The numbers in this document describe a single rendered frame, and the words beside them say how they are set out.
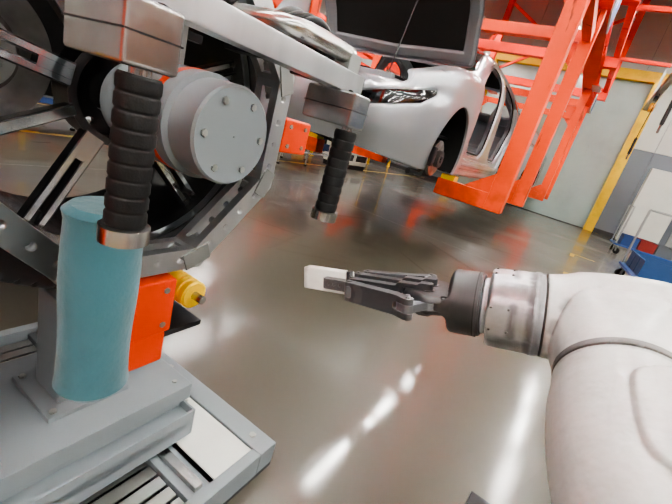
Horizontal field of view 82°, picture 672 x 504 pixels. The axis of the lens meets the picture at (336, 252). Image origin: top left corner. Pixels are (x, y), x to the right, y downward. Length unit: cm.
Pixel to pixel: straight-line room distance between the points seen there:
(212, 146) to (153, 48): 18
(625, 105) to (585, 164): 171
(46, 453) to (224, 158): 64
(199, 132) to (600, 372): 46
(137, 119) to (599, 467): 41
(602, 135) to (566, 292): 1299
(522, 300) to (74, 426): 84
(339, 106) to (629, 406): 49
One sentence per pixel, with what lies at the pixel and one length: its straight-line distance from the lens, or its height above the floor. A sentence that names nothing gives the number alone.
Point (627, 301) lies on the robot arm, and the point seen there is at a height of 82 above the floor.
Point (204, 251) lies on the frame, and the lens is 77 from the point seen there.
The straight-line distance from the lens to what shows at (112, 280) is 53.
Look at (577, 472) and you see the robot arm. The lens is 33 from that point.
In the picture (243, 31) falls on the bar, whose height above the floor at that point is 96.
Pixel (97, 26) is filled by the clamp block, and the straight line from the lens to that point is 39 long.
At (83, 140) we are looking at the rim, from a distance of 72.
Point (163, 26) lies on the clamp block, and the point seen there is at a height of 93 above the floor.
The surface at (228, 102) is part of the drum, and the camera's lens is 52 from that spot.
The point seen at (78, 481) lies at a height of 15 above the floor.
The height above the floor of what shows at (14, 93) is 77.
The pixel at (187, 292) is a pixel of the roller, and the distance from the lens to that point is 81.
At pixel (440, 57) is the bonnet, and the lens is 406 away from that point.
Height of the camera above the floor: 90
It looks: 18 degrees down
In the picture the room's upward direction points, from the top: 16 degrees clockwise
